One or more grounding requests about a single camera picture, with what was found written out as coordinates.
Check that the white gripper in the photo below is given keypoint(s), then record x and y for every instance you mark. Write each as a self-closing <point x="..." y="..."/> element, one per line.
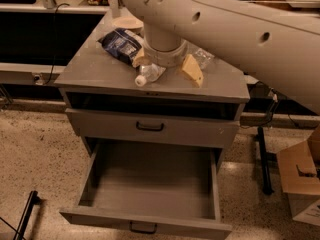
<point x="165" y="58"/>

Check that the blue label plastic bottle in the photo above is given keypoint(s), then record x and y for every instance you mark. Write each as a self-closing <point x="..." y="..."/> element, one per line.
<point x="148" y="74"/>

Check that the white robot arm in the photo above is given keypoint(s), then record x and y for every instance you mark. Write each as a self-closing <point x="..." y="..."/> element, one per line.
<point x="279" y="48"/>

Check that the clear plastic water bottle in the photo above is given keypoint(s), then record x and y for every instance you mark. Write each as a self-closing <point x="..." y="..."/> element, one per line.
<point x="203" y="58"/>

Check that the grey drawer cabinet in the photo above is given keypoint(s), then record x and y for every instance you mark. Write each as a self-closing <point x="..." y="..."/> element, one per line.
<point x="94" y="80"/>

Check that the closed grey upper drawer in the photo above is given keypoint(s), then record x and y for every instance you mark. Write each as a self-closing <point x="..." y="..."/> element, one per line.
<point x="153" y="128"/>

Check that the open grey bottom drawer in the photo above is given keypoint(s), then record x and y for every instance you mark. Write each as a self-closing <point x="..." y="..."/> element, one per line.
<point x="151" y="188"/>

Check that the blue chip bag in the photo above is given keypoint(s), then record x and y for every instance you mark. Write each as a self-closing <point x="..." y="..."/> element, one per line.
<point x="122" y="44"/>

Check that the beige paper bowl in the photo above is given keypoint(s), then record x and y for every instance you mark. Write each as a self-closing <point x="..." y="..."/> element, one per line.
<point x="128" y="22"/>

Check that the black metal stand leg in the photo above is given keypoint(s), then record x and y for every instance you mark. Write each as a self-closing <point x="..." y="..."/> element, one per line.
<point x="267" y="186"/>

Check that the cardboard box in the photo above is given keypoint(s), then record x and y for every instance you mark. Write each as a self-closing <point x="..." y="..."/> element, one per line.
<point x="298" y="168"/>

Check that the black bar lower left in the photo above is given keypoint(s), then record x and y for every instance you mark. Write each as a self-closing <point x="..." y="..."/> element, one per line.
<point x="33" y="200"/>

